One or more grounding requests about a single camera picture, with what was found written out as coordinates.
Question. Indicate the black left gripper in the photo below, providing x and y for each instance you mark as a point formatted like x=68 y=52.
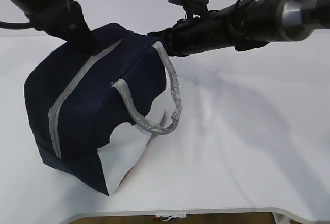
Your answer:
x=63 y=19

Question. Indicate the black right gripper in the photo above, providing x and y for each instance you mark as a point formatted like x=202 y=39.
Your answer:
x=196 y=35

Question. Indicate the navy blue lunch bag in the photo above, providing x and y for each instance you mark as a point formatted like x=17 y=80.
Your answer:
x=92 y=115

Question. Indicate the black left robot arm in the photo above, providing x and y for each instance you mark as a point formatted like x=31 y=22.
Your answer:
x=17 y=26

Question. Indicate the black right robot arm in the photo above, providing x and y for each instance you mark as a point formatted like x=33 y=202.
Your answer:
x=245 y=25

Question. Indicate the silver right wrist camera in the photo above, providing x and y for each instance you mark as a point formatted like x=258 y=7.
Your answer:
x=192 y=7

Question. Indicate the white bracket under table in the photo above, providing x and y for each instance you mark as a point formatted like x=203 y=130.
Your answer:
x=167 y=215

